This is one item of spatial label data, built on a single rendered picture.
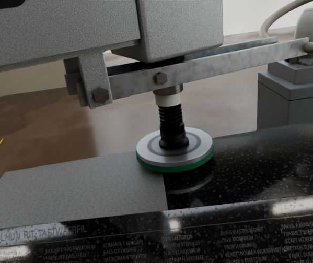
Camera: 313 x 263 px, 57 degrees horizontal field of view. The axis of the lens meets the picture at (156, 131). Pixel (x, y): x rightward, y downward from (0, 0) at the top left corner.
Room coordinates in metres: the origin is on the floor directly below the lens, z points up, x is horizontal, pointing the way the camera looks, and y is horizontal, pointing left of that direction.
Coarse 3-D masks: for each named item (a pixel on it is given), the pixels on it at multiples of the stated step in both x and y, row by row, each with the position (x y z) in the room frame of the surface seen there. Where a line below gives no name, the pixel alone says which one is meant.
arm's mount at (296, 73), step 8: (272, 64) 1.66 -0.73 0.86; (280, 64) 1.56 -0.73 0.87; (288, 64) 1.52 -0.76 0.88; (296, 64) 1.50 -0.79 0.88; (312, 64) 1.46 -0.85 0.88; (272, 72) 1.65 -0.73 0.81; (280, 72) 1.56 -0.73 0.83; (288, 72) 1.47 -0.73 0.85; (296, 72) 1.40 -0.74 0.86; (304, 72) 1.40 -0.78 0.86; (312, 72) 1.40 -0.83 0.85; (288, 80) 1.46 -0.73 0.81; (296, 80) 1.40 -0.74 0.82; (304, 80) 1.40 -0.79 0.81; (312, 80) 1.40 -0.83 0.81
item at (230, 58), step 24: (216, 48) 0.85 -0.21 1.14; (240, 48) 0.89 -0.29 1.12; (264, 48) 0.78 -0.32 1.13; (288, 48) 0.82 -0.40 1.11; (120, 72) 0.72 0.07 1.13; (144, 72) 0.62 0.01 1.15; (168, 72) 0.65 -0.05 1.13; (192, 72) 0.68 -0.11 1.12; (216, 72) 0.71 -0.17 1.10; (96, 96) 0.54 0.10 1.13; (120, 96) 0.60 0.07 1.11
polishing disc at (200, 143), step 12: (156, 132) 0.80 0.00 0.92; (192, 132) 0.77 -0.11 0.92; (204, 132) 0.76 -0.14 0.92; (144, 144) 0.73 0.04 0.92; (156, 144) 0.72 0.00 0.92; (192, 144) 0.69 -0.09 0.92; (204, 144) 0.68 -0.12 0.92; (144, 156) 0.66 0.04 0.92; (156, 156) 0.65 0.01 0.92; (168, 156) 0.65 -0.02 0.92; (180, 156) 0.64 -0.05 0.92; (192, 156) 0.63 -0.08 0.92; (204, 156) 0.64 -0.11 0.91
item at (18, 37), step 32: (0, 0) 0.49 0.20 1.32; (32, 0) 0.51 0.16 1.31; (64, 0) 0.53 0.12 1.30; (96, 0) 0.55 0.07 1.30; (128, 0) 0.58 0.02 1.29; (0, 32) 0.48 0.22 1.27; (32, 32) 0.50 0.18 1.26; (64, 32) 0.52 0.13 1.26; (96, 32) 0.55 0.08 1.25; (128, 32) 0.57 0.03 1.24; (0, 64) 0.48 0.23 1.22; (32, 64) 0.51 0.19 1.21; (64, 64) 0.69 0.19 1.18; (96, 64) 0.56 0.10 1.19
